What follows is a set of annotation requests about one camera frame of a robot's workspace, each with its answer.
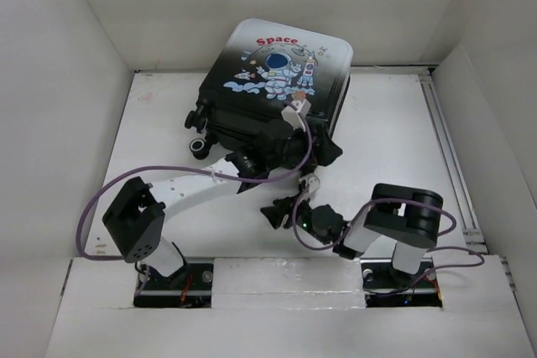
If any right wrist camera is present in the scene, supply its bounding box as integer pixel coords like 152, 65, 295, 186
299, 173, 321, 200

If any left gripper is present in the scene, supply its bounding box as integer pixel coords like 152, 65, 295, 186
267, 122, 341, 171

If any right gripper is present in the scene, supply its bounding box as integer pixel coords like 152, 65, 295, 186
260, 188, 331, 244

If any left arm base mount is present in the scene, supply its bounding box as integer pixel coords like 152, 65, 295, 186
133, 258, 214, 309

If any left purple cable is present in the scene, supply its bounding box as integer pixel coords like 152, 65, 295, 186
77, 121, 314, 300

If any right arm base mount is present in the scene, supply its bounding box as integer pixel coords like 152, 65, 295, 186
359, 258, 442, 309

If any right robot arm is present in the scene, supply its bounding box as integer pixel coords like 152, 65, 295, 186
260, 179, 445, 286

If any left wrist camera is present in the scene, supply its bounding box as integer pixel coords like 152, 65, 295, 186
280, 99, 311, 131

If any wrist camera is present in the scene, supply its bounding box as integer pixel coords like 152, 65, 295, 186
280, 99, 311, 131
299, 173, 321, 200

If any black kids suitcase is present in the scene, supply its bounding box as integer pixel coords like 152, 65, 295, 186
185, 18, 353, 159

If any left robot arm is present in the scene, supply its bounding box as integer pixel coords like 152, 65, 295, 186
102, 120, 343, 288

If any aluminium rail frame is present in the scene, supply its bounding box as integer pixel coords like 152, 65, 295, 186
123, 67, 475, 264

